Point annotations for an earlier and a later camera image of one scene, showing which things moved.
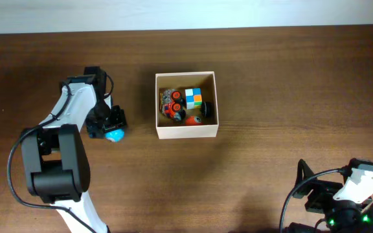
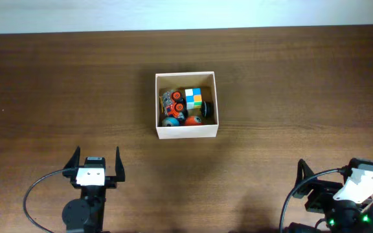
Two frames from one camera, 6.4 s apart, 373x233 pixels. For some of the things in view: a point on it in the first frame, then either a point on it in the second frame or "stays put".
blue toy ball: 115,136 -> 169,122
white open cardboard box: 169,129 stays put
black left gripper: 95,132 -> 112,181
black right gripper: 318,195 stays put
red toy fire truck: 172,104 stays put
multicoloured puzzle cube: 193,98 stays put
